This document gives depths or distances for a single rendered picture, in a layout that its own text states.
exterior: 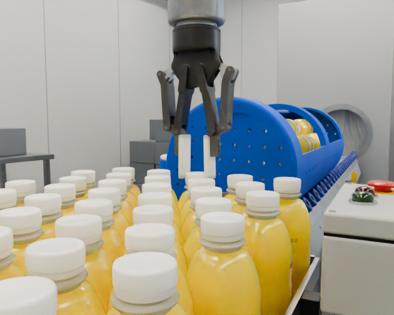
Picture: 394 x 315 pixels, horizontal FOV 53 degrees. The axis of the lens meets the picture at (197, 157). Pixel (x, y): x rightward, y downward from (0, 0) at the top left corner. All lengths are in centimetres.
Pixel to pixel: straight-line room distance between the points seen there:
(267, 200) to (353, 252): 11
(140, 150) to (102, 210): 444
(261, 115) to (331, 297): 44
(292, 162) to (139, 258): 55
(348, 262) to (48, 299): 28
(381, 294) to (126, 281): 26
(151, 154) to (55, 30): 172
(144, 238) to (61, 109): 450
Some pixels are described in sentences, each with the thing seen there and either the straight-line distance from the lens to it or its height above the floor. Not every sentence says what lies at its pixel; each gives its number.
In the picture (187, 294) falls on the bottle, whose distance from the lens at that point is 33.
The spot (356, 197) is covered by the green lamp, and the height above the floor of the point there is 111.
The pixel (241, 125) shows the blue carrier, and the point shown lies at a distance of 79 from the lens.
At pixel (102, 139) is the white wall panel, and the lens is 521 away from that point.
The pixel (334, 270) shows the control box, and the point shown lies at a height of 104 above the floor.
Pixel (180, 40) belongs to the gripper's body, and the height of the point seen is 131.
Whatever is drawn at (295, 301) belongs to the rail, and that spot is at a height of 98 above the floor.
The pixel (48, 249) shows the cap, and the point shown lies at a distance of 29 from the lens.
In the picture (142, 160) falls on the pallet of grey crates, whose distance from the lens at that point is 485.
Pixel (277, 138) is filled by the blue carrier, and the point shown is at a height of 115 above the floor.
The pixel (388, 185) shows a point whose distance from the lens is 53.
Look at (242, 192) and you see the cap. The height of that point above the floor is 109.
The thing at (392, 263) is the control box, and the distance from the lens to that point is 41.
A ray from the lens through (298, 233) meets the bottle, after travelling 58.
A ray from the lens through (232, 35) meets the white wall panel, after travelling 658.
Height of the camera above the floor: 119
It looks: 5 degrees down
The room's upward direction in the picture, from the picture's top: straight up
